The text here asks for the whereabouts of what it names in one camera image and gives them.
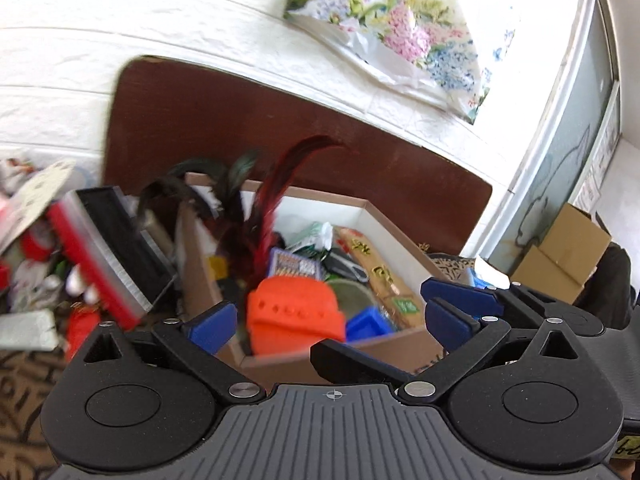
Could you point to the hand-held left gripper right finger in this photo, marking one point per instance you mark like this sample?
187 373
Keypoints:
447 320

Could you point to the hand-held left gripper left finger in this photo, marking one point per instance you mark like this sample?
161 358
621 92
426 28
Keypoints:
212 327

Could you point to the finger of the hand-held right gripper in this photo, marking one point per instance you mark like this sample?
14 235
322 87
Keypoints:
360 360
460 294

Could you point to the tan cardboard box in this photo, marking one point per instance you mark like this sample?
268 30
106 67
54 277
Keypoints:
400 350

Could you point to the orange silicone pouch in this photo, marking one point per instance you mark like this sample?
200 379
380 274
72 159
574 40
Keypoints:
295 317

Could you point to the green round dish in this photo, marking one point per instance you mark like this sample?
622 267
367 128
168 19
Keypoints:
352 297

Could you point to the brown snack packet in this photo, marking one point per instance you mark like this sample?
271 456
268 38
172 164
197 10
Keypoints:
385 280

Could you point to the colourful printed small box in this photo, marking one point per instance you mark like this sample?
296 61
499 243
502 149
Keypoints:
295 265

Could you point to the stacked cardboard boxes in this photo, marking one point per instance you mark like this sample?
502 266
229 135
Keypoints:
565 255

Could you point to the red foil packet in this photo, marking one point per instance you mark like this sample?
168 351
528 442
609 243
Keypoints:
82 332

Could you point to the white green packet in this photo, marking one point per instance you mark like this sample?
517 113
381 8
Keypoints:
315 235

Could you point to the red and black feathers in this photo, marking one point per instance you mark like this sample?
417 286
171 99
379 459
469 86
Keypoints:
260 200

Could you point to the white flat box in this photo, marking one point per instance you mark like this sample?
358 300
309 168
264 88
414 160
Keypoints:
27 330

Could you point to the grey perforated card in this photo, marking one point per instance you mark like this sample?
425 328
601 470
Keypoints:
40 195

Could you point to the floral cloth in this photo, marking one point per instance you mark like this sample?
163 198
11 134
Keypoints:
415 35

